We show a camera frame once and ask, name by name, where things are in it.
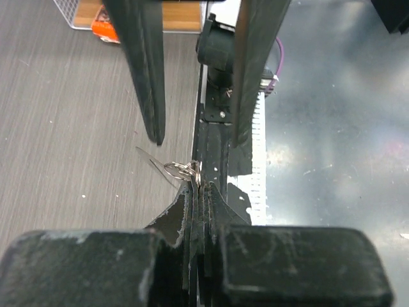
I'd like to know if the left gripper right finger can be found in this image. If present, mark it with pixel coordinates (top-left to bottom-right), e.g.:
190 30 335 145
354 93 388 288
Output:
198 182 393 306

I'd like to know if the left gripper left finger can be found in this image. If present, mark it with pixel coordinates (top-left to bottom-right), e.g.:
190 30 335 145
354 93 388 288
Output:
1 183 197 306

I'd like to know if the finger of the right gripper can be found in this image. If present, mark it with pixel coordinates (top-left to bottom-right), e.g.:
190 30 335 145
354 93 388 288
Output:
231 0 291 147
104 5 166 146

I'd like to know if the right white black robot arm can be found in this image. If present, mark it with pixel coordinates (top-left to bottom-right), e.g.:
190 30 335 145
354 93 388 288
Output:
103 1 290 146

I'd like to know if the orange snack box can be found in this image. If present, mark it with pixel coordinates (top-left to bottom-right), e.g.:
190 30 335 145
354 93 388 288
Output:
91 5 120 43

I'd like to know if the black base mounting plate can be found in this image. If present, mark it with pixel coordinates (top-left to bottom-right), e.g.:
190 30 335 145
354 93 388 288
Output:
190 63 253 224

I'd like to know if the white wire shelf rack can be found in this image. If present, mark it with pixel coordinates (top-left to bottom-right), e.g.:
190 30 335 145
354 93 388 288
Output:
54 1 207 34

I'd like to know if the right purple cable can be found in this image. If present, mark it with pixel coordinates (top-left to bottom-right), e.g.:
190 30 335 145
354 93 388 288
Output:
263 36 286 97

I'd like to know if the white slotted cable duct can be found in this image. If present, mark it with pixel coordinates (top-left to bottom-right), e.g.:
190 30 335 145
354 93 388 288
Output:
249 93 267 226

